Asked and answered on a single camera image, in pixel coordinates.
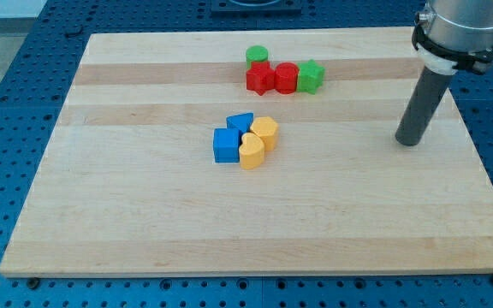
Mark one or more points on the blue triangle block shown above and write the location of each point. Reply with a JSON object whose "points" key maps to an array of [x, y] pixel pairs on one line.
{"points": [[242, 122]]}

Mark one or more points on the green cylinder block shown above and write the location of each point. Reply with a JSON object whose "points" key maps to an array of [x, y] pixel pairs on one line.
{"points": [[256, 53]]}

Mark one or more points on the green star block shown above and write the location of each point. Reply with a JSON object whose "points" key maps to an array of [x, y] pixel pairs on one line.
{"points": [[310, 77]]}

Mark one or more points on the yellow hexagon block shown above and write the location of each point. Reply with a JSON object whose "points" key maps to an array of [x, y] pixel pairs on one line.
{"points": [[267, 129]]}

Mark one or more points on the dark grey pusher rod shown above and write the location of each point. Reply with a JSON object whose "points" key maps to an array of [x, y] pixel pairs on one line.
{"points": [[422, 106]]}

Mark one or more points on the yellow heart block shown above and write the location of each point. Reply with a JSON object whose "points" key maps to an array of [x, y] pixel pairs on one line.
{"points": [[251, 151]]}

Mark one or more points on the red star block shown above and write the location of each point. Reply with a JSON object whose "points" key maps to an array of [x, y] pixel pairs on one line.
{"points": [[260, 77]]}

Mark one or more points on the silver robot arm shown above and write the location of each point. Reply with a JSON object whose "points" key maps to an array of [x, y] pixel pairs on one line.
{"points": [[454, 35]]}

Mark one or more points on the light wooden board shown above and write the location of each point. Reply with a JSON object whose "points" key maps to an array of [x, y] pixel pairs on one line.
{"points": [[128, 185]]}

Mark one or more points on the blue cube block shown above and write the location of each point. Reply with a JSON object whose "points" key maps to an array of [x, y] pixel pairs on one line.
{"points": [[226, 142]]}

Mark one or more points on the red cylinder block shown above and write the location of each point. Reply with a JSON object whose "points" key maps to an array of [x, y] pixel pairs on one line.
{"points": [[286, 74]]}

